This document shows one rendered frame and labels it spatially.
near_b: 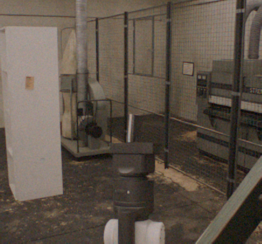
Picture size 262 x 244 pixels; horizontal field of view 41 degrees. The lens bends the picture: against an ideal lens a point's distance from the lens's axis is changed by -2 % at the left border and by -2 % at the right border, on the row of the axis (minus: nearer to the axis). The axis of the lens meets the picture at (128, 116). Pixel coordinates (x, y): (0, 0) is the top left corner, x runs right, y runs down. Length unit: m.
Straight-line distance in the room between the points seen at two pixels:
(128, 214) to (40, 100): 3.57
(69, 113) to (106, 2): 3.74
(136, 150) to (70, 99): 5.62
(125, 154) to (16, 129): 3.52
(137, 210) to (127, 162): 0.10
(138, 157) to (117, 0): 8.76
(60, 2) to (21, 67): 4.90
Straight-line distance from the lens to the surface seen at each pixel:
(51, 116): 4.27
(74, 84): 6.34
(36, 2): 8.74
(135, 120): 0.75
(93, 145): 5.86
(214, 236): 1.15
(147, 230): 0.74
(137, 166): 0.72
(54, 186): 4.51
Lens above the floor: 1.78
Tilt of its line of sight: 11 degrees down
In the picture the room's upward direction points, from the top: straight up
